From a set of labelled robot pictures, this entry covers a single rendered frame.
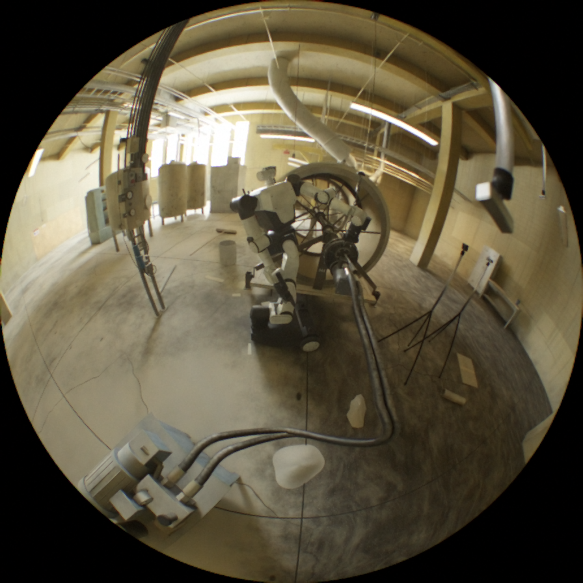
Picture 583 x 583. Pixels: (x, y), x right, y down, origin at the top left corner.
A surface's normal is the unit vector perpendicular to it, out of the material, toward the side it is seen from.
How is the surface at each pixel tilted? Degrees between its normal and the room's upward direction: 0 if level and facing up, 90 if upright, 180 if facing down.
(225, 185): 90
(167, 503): 0
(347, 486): 0
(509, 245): 90
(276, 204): 77
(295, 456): 19
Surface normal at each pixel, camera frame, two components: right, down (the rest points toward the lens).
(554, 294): -0.99, -0.14
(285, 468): -0.18, -0.77
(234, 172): -0.06, 0.57
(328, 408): 0.13, -0.81
